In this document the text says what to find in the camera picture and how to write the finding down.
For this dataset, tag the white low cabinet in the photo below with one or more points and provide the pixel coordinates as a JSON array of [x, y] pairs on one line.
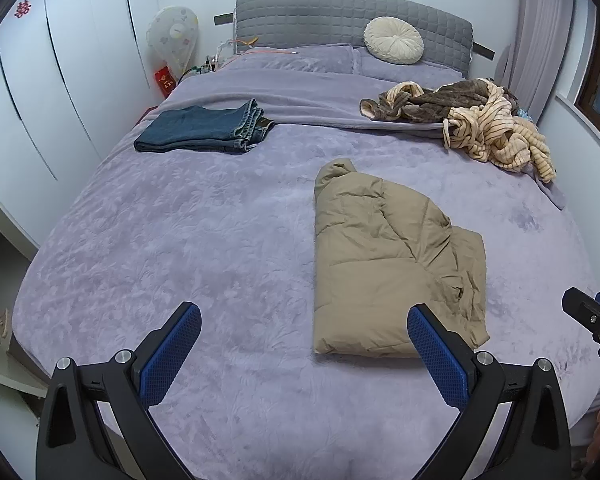
[[5, 360]]

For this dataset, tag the brown fleece robe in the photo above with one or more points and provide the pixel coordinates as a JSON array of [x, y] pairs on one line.
[[440, 97]]

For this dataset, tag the covered standing fan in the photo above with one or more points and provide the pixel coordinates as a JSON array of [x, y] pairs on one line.
[[172, 35]]

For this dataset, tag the white wardrobe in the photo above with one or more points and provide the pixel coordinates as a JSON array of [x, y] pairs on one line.
[[70, 85]]

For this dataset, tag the grey quilted headboard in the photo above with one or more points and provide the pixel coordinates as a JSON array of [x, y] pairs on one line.
[[305, 20]]

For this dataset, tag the purple pillow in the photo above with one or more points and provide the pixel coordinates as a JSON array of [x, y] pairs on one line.
[[300, 62], [380, 69]]

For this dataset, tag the grey curtain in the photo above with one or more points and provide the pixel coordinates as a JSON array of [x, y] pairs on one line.
[[540, 35]]

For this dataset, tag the round cream cushion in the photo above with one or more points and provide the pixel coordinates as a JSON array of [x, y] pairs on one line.
[[394, 40]]

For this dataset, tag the blue patterned cloth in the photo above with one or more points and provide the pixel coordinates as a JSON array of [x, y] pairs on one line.
[[525, 115]]

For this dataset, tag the red paper packet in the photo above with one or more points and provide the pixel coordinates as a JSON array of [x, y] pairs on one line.
[[165, 81]]

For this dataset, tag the folded blue jeans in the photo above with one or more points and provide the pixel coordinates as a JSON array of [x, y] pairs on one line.
[[195, 127]]

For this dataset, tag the red paper decoration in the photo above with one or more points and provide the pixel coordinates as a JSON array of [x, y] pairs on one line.
[[22, 9]]

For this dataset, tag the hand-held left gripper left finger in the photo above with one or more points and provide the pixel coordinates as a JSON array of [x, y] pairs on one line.
[[172, 350]]

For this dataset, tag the tan puffer jacket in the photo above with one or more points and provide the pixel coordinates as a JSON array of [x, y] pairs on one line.
[[380, 260]]

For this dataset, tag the cream striped fleece garment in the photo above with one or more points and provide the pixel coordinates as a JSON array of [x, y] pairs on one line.
[[495, 135]]

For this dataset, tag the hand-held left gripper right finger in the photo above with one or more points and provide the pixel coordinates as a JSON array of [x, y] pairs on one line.
[[437, 355]]

